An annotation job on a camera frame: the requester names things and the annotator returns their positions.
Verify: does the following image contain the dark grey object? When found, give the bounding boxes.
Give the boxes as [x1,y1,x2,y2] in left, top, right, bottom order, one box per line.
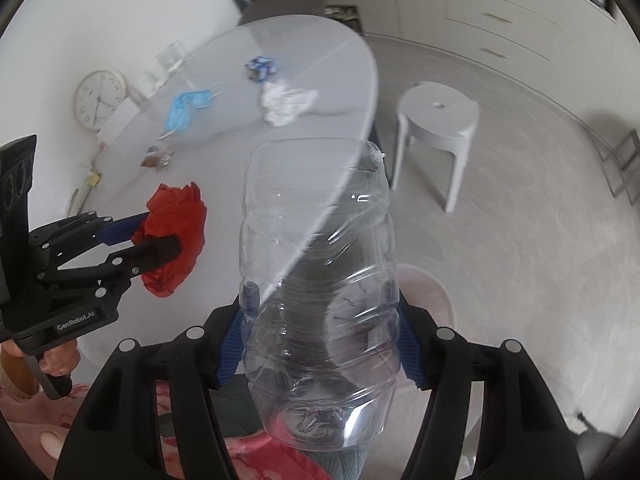
[572,412,626,480]

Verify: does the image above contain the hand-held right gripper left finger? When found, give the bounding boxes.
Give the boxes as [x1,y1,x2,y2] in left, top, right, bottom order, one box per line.
[57,305,251,480]

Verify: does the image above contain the red plastic sheet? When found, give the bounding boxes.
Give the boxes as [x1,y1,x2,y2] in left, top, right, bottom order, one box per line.
[132,182,208,298]

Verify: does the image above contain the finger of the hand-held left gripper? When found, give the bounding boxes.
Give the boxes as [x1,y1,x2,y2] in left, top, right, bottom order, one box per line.
[44,237,182,307]
[27,211,151,263]

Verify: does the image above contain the person's pink patterned garment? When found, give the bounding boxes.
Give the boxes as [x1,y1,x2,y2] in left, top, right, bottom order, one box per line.
[0,380,321,480]

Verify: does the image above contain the brown silver wrapper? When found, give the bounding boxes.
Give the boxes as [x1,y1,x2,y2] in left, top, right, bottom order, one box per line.
[140,145,176,168]

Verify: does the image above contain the person's left hand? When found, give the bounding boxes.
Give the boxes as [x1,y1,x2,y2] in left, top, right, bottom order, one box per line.
[0,337,81,396]

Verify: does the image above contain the low shoe shelf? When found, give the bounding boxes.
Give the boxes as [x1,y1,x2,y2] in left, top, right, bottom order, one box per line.
[324,5,362,23]

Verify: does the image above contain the round white clock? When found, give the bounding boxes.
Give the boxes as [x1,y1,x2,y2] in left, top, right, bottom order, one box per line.
[74,70,128,132]

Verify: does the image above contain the blue face mask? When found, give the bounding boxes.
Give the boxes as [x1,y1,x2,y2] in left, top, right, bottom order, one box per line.
[160,87,223,140]

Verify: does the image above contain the pink translucent waste bin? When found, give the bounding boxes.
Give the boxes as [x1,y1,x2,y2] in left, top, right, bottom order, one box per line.
[397,262,457,346]

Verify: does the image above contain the white paper sheets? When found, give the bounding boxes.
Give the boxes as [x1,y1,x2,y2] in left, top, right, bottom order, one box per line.
[67,170,103,216]

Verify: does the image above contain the grey plastic stool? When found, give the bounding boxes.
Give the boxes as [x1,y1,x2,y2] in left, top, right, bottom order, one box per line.
[390,81,481,212]

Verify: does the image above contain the blue wrapper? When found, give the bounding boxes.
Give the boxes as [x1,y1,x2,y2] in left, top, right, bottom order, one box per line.
[244,56,280,83]

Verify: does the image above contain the white tissue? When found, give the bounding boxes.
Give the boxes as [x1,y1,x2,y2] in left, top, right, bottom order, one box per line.
[260,79,319,127]

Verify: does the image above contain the small grey side stool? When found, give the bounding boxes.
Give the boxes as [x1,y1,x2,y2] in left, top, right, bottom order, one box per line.
[597,130,640,201]

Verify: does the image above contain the clear plastic bottle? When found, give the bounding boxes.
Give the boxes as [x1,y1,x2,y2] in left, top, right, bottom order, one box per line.
[239,138,402,448]

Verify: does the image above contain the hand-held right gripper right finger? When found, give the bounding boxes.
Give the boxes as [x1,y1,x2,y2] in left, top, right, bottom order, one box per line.
[395,292,586,480]

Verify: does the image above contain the clear glass mug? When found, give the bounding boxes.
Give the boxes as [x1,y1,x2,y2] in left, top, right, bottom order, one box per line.
[155,40,190,75]

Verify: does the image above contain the white card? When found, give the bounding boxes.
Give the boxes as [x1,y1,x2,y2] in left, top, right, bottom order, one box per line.
[96,102,138,147]

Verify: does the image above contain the grey chair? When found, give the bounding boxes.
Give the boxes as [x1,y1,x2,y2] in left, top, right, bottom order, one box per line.
[239,0,327,26]

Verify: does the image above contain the person's grey trouser leg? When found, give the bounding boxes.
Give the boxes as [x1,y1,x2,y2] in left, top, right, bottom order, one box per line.
[210,387,271,441]

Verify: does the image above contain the person's grey slipper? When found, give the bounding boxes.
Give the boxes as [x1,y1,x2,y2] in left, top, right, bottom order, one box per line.
[320,440,373,480]

